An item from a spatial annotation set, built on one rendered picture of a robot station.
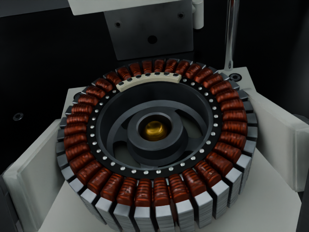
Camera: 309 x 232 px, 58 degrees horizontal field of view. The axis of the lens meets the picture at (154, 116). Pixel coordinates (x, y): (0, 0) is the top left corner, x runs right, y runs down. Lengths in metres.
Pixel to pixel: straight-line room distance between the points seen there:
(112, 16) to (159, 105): 0.10
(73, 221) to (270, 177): 0.12
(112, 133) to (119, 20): 0.11
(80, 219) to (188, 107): 0.09
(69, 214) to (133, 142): 0.06
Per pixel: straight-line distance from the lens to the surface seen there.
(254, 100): 0.16
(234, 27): 0.21
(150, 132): 0.16
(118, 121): 0.18
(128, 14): 0.25
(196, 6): 0.27
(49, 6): 0.41
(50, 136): 0.16
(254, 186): 0.17
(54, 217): 0.18
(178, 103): 0.19
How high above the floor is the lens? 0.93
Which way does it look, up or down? 48 degrees down
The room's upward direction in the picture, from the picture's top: 11 degrees counter-clockwise
